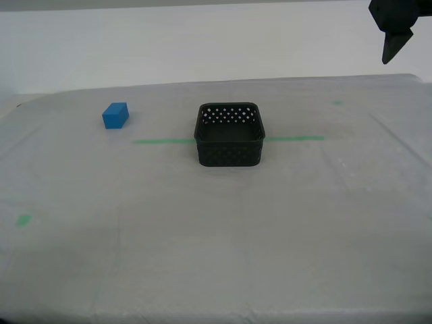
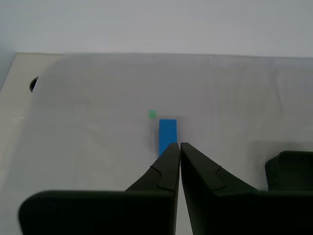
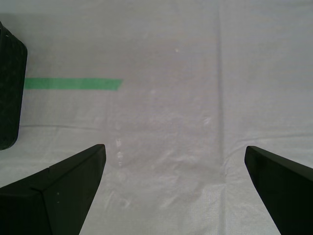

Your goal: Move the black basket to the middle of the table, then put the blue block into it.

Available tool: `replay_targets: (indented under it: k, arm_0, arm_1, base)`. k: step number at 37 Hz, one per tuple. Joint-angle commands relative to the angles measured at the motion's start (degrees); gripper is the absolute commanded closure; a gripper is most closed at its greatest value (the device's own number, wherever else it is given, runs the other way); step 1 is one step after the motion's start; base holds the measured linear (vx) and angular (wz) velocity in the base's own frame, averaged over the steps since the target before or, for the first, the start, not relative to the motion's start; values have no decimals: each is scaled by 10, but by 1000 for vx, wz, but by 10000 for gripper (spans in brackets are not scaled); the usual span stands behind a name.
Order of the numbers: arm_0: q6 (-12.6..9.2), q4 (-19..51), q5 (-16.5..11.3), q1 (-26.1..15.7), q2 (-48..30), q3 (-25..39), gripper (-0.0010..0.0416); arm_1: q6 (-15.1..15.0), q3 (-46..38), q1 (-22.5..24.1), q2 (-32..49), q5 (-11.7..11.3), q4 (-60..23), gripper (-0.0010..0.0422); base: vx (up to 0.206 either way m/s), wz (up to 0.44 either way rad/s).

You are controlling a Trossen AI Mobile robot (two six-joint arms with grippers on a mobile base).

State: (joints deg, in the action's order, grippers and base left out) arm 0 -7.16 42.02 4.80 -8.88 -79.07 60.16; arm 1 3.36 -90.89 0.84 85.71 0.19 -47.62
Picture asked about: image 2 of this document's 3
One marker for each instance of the black perforated plastic basket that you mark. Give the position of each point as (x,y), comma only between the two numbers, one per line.
(291,171)

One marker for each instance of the black table grommet hole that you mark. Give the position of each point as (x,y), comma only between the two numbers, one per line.
(33,84)

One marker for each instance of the blue rectangular block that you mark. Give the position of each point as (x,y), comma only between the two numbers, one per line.
(167,132)

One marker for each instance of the small green tape mark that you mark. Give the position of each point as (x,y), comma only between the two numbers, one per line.
(152,113)

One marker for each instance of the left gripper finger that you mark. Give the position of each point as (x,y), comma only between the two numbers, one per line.
(97,213)
(244,213)

